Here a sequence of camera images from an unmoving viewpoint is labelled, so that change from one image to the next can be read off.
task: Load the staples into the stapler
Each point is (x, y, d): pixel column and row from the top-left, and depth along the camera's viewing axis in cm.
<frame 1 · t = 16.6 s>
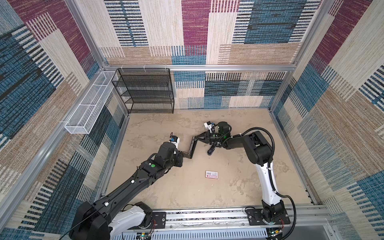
left hand: (182, 152, 81), fingers open
right hand: (196, 138, 98), fingers closed
blue stapler: (211, 149, 98), point 2 cm above the table
red white staple box: (211, 174, 89), on the table

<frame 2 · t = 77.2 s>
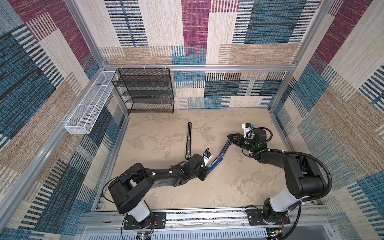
left hand: (209, 166, 86), fingers closed
right hand: (228, 138, 92), fingers open
blue stapler: (220, 158, 95), point 2 cm above the table
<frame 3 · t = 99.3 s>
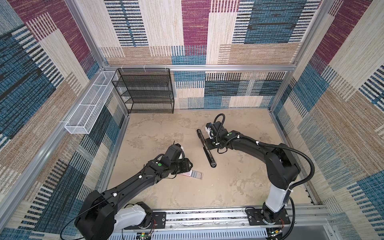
left hand: (191, 164, 81), fingers open
right hand: (208, 145, 92), fingers closed
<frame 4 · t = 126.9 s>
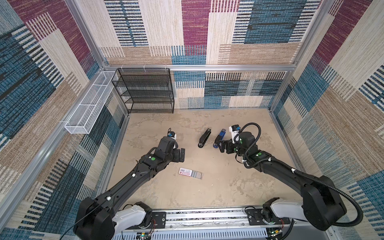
left hand: (176, 148, 82), fingers open
right hand: (224, 142, 86), fingers open
